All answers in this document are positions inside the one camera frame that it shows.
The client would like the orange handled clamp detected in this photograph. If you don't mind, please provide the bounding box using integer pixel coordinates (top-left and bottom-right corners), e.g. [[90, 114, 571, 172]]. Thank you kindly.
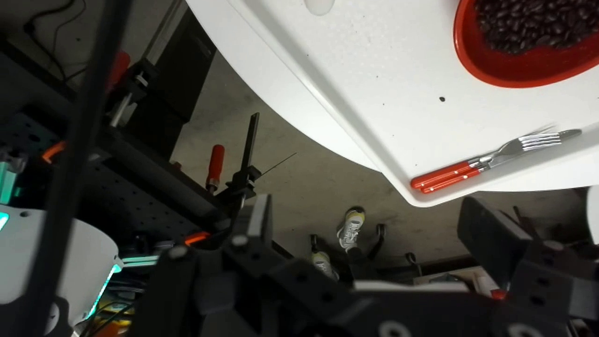
[[206, 142, 227, 193]]

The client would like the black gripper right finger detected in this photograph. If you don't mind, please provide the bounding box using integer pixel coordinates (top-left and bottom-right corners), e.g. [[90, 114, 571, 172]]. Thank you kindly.
[[457, 195, 551, 296]]

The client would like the white plastic tray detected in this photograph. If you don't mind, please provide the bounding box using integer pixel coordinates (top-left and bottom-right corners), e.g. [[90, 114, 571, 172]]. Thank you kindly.
[[186, 0, 599, 208]]

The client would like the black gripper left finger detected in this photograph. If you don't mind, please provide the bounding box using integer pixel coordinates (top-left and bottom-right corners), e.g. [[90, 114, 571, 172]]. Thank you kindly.
[[231, 191, 277, 253]]

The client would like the red bowl with beans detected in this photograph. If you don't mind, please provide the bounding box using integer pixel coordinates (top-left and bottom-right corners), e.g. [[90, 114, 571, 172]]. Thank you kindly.
[[452, 0, 599, 90]]

